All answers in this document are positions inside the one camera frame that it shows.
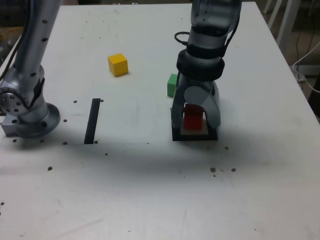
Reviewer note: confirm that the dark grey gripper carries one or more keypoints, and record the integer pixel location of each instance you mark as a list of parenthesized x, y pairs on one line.
[(197, 81)]

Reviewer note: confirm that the red cube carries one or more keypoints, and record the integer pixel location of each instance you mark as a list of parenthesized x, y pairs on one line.
[(192, 122)]

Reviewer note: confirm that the green cube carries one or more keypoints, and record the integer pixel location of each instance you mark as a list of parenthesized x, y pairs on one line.
[(171, 86)]

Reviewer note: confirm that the yellow cube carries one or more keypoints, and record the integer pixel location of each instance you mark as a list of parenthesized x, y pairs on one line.
[(118, 65)]

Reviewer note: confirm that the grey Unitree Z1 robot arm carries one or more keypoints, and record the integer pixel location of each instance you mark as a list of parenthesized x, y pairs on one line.
[(30, 75)]

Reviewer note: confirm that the black tape square outline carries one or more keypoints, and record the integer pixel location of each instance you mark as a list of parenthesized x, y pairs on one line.
[(195, 138)]

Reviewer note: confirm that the black tape strip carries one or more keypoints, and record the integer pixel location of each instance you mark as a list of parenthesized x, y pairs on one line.
[(92, 120)]

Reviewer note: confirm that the white power plug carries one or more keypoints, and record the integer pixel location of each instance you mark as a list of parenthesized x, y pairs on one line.
[(301, 78)]

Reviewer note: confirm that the white furniture leg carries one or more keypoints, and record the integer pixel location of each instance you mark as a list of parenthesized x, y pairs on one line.
[(267, 7), (286, 21), (275, 12)]

